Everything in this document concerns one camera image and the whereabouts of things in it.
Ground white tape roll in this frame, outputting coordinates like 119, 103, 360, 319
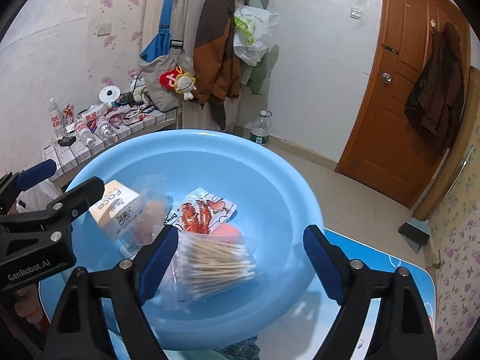
98, 85, 121, 103

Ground red crayfish snack packet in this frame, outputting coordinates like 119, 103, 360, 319
165, 188, 237, 234

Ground small clear water bottle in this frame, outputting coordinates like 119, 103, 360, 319
48, 98, 66, 138

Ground brown orange hanging coat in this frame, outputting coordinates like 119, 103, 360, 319
193, 0, 241, 130

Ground dark brown hanging jacket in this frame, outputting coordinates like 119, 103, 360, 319
404, 23, 465, 154

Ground grey dustpan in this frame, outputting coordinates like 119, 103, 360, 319
398, 217, 431, 254

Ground white face tissue box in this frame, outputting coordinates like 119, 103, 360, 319
89, 180, 146, 242

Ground blue grey shoulder bag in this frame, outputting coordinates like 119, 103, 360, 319
139, 0, 193, 112

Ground white light switch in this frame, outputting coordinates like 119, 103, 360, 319
350, 7, 362, 20

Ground clear toothpick box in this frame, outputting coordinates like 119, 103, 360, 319
116, 174, 173, 258

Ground brown wooden door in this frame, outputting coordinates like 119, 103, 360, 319
336, 0, 470, 208

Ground white green plastic bag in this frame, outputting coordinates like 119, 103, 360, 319
233, 5, 279, 67

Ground light blue plastic basin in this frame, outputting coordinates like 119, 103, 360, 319
73, 130, 323, 351

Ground red yellow plush charm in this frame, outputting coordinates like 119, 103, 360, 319
159, 66, 197, 101

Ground large water bottle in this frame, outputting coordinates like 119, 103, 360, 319
249, 111, 272, 146

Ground printed nature table mat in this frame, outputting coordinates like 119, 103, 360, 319
39, 227, 438, 360

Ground light green hanging jacket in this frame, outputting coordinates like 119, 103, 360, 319
233, 0, 278, 95

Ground wall socket plate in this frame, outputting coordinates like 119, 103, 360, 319
97, 23, 112, 37

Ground person's hand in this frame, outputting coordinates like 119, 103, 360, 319
14, 284, 50, 335

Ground cotton swabs bag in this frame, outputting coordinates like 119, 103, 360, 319
154, 232, 262, 311

